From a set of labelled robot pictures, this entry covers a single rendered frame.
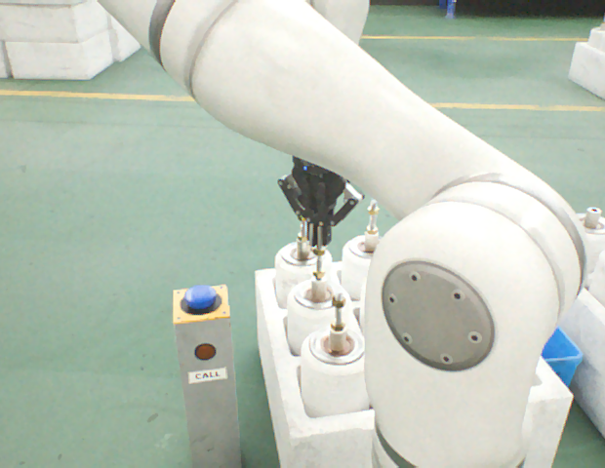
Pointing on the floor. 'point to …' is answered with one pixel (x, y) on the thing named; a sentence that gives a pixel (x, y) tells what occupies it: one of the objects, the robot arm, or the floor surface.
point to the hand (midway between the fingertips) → (319, 234)
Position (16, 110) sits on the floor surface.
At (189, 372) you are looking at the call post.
